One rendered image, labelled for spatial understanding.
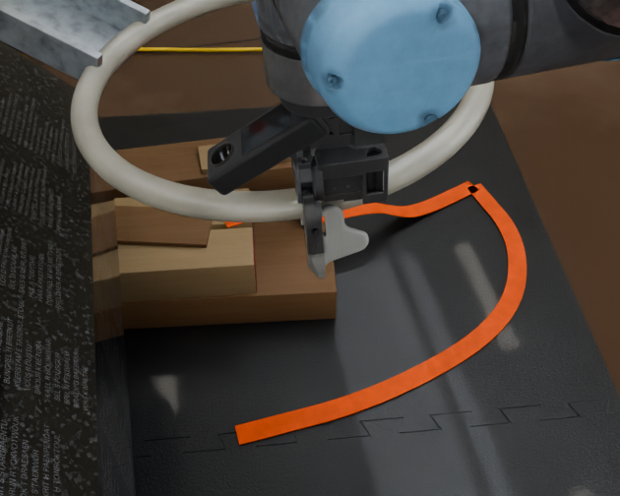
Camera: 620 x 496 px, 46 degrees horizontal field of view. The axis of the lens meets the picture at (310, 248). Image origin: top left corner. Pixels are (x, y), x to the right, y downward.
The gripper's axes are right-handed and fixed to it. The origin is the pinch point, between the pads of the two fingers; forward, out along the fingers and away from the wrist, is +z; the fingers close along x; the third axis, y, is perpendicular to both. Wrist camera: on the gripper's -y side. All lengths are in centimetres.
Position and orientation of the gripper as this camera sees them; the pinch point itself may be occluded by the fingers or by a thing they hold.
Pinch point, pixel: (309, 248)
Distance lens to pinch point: 74.8
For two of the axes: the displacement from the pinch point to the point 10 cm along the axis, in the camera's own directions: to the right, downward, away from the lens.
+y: 9.9, -1.3, 0.4
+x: -1.2, -7.3, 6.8
